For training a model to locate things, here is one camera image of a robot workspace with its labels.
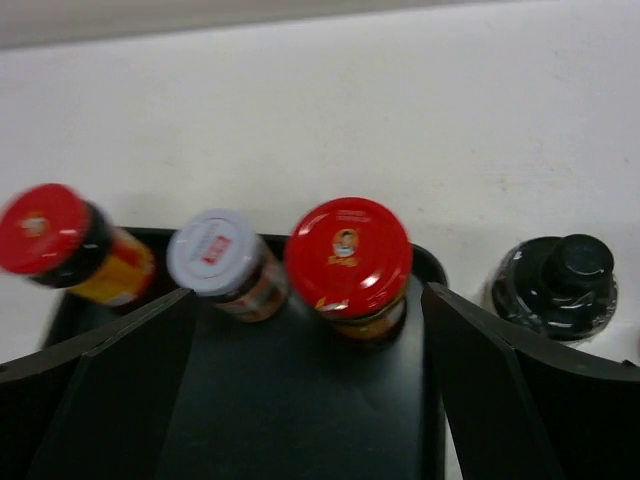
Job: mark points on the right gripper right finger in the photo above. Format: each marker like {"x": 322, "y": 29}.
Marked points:
{"x": 520, "y": 406}

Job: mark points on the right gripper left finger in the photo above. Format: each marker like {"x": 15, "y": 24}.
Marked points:
{"x": 98, "y": 406}

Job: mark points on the black cap seasoning bottle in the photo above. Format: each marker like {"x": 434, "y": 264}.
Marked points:
{"x": 563, "y": 288}

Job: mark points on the red lid sauce jar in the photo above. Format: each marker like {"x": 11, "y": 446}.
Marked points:
{"x": 55, "y": 238}

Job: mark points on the white lid sauce jar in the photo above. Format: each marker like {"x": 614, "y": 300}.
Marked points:
{"x": 219, "y": 256}

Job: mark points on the red lid chili jar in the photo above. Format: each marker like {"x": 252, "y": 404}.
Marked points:
{"x": 350, "y": 260}

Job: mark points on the black plastic tray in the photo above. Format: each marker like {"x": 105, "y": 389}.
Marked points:
{"x": 288, "y": 398}

